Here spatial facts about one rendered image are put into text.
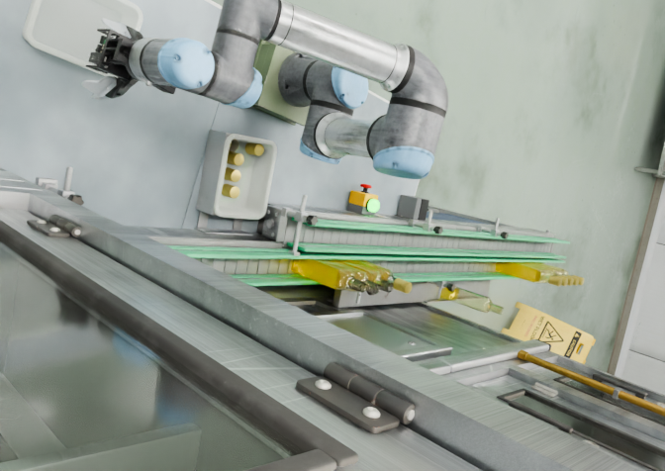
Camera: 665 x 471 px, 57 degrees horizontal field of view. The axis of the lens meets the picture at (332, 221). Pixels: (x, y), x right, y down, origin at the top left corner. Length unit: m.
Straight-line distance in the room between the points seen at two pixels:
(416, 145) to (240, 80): 0.36
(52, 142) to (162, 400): 1.23
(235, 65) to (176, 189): 0.67
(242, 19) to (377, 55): 0.26
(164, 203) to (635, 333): 6.39
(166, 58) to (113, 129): 0.59
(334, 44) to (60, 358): 0.88
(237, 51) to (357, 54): 0.23
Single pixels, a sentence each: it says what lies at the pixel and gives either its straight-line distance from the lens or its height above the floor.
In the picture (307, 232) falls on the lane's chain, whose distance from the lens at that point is 1.81.
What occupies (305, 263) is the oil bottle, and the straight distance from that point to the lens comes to 1.75.
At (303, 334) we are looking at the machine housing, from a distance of 0.38.
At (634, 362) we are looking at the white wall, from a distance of 7.54.
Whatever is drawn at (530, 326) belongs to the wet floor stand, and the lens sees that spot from 5.01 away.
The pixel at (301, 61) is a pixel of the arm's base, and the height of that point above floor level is 0.88.
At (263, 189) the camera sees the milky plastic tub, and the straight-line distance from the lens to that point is 1.74.
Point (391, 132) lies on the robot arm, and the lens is 1.22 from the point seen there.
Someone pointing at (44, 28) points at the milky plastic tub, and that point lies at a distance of 1.50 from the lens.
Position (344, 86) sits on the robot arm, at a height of 1.06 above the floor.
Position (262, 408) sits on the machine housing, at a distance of 0.31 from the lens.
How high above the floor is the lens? 2.16
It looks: 43 degrees down
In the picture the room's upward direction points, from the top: 107 degrees clockwise
